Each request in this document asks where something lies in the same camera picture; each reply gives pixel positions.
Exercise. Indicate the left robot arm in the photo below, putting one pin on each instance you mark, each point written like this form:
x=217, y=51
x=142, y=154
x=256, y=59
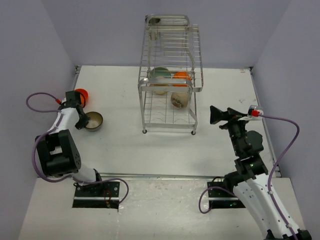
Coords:
x=55, y=156

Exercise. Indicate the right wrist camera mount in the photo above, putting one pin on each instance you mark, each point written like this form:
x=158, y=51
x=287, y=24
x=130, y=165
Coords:
x=254, y=114

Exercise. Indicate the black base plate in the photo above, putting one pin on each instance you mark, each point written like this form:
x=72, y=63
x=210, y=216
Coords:
x=97, y=196
x=219, y=199

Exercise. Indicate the orange bowl in rack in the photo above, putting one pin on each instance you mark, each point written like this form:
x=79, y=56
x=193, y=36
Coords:
x=182, y=75

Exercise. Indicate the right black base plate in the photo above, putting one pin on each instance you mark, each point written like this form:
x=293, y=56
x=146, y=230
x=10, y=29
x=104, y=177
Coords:
x=219, y=199

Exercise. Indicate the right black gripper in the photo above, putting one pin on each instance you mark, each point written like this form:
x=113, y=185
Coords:
x=231, y=115

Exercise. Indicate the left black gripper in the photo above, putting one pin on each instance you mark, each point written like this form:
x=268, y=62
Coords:
x=83, y=123

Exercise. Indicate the metal two-tier dish rack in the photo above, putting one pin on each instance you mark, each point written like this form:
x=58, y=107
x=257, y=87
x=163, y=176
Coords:
x=178, y=49

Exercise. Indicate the green bowl in rack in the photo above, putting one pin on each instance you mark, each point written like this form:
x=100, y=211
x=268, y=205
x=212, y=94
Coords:
x=160, y=71

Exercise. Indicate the orange bowl on table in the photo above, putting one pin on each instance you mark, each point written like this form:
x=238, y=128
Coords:
x=84, y=96

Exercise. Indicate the metal utensil cup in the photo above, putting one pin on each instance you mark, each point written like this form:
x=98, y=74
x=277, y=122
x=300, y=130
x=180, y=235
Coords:
x=153, y=28

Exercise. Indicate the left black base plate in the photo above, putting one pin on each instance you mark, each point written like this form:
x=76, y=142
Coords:
x=97, y=196

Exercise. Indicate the cream beige bowl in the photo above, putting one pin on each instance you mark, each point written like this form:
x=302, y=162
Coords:
x=157, y=85

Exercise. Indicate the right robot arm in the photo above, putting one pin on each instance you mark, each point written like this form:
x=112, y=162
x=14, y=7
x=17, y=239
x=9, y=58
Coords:
x=251, y=182

